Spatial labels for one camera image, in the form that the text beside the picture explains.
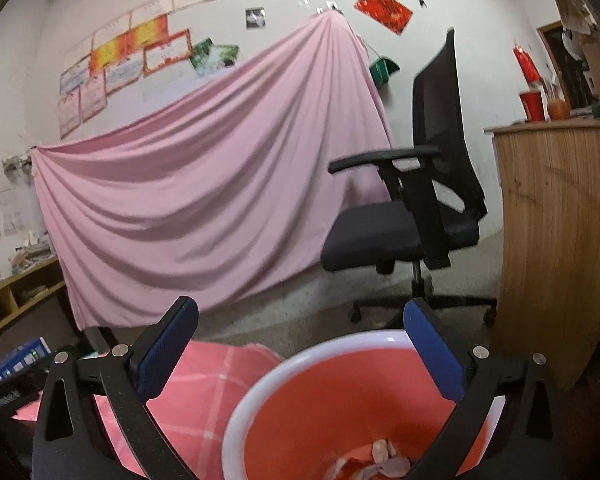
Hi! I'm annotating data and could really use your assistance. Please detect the small cluttered wall shelf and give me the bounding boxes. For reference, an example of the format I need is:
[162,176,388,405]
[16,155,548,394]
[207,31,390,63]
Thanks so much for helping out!
[2,152,35,173]

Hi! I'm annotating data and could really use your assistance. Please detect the wooden door frame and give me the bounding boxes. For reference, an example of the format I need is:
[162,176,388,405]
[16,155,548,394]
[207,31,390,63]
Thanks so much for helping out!
[536,21,600,111]

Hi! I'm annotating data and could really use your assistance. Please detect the hanging pink sheet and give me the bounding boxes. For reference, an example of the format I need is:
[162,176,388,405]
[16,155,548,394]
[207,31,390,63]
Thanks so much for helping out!
[30,12,396,331]

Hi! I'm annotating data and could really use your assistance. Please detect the red paper poster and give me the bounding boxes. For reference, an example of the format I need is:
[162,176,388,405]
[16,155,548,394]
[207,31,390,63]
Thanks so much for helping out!
[354,0,413,36]

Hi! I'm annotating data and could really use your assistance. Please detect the red hanging decoration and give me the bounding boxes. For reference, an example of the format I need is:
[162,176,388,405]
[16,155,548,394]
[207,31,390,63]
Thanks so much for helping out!
[512,42,541,83]

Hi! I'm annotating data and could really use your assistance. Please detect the wooden cabinet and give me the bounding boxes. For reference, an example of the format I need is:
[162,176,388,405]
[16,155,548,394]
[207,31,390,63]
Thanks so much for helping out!
[484,121,600,391]

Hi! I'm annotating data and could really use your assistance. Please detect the stack of books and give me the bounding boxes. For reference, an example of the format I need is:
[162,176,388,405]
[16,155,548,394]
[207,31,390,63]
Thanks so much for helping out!
[9,232,53,273]

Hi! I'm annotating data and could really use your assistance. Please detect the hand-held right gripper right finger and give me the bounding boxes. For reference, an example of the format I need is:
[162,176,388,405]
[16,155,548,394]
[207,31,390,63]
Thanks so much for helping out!
[402,297,567,480]

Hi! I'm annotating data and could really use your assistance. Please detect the green hanging bag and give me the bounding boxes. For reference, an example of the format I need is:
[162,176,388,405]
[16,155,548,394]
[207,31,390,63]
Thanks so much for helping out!
[369,56,400,86]

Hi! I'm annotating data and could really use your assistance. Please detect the pink checkered cloth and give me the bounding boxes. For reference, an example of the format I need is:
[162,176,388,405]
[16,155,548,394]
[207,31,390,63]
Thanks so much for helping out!
[11,340,286,480]

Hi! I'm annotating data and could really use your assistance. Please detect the wooden shelf unit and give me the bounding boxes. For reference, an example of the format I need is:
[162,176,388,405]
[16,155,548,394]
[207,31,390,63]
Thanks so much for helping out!
[0,258,66,348]

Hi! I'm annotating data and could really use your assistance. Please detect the red bucket with white rim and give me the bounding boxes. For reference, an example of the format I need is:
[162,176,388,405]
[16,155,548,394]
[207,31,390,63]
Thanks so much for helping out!
[221,330,506,480]

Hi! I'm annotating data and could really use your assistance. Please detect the red cup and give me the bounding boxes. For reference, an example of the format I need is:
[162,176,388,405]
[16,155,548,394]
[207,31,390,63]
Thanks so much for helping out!
[519,90,545,122]

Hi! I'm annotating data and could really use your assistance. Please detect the group of wall certificates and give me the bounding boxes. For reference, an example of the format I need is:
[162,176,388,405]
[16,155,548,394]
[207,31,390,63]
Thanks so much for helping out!
[57,0,222,140]

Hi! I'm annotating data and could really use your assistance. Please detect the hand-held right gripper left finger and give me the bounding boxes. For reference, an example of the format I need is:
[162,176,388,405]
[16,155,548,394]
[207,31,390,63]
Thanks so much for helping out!
[31,296,201,480]

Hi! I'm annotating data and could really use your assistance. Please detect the orange jar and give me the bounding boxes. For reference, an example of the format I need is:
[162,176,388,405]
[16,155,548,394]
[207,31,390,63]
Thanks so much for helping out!
[547,97,571,121]

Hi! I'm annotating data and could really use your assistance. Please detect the blue box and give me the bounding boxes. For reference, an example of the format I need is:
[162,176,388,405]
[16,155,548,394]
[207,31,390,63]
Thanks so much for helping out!
[0,337,52,385]

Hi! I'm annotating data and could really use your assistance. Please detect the green photo prints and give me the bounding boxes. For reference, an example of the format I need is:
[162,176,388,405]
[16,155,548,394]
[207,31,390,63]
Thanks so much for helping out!
[190,39,241,77]

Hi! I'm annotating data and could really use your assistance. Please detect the black office chair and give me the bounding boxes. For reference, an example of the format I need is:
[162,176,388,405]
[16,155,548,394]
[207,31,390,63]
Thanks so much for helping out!
[321,27,498,328]

